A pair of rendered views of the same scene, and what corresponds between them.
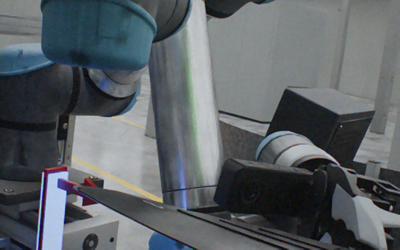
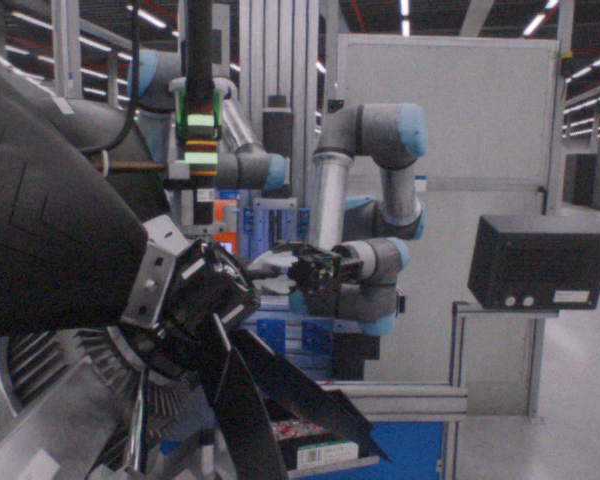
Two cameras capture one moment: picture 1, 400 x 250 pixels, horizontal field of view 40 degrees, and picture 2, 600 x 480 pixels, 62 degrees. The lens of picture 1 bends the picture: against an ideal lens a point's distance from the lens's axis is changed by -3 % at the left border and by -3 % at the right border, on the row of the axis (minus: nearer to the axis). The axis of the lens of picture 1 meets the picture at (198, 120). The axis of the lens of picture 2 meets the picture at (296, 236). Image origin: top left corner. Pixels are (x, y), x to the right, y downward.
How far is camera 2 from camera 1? 0.86 m
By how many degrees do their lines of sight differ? 56
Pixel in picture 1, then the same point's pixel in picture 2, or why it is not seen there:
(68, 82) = (369, 217)
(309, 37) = not seen: outside the picture
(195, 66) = (320, 200)
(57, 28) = not seen: hidden behind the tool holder
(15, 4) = (478, 167)
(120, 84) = (395, 217)
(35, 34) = (500, 190)
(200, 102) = (318, 218)
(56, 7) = not seen: hidden behind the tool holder
